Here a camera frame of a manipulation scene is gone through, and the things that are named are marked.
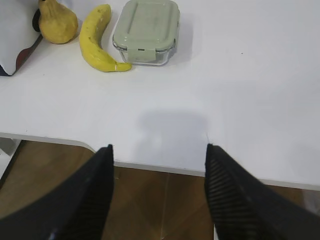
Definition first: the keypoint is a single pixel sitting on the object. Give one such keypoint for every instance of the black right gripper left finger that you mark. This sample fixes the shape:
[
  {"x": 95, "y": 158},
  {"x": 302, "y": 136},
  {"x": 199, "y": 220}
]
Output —
[{"x": 77, "y": 209}]

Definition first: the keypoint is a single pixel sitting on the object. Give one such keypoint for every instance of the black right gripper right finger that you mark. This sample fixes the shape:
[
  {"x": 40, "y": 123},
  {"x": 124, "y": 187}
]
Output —
[{"x": 243, "y": 208}]

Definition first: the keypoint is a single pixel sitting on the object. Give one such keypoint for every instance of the yellow banana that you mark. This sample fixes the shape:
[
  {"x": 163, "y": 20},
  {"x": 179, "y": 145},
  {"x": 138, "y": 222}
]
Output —
[{"x": 90, "y": 36}]

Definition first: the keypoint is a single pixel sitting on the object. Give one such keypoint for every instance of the yellow pear-shaped gourd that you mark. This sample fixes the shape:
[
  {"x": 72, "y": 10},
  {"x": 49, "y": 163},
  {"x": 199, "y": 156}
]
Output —
[{"x": 57, "y": 23}]

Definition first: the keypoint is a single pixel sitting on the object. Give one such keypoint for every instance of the navy blue lunch bag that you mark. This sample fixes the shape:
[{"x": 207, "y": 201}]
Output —
[{"x": 19, "y": 33}]

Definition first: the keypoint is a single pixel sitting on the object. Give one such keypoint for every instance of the green-lidded glass food container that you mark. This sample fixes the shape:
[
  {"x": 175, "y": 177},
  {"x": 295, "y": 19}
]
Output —
[{"x": 147, "y": 31}]

